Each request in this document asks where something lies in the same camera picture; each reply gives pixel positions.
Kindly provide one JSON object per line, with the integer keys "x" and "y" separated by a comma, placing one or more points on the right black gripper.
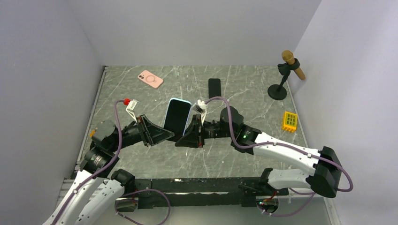
{"x": 190, "y": 138}

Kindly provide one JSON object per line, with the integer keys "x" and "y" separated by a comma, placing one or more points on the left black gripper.
{"x": 155, "y": 134}

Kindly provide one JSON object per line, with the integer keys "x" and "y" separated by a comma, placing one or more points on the pink phone case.
{"x": 150, "y": 79}

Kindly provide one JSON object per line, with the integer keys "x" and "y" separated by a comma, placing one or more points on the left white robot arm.
{"x": 96, "y": 185}

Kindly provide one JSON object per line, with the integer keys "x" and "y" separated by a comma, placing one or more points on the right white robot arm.
{"x": 317, "y": 170}

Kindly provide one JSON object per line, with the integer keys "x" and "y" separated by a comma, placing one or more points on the black microphone stand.
{"x": 278, "y": 91}

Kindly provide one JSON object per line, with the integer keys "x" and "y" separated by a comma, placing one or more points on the yellow toy block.
{"x": 290, "y": 122}

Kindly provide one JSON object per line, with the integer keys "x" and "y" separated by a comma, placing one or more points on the gold microphone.
{"x": 289, "y": 58}

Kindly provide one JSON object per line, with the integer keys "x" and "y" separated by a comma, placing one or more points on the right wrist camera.
{"x": 201, "y": 107}

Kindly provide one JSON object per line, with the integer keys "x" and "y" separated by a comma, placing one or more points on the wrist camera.
{"x": 130, "y": 106}
{"x": 201, "y": 107}

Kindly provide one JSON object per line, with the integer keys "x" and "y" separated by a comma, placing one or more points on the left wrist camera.
{"x": 130, "y": 106}

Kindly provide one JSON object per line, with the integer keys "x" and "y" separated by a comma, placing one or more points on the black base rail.
{"x": 183, "y": 192}

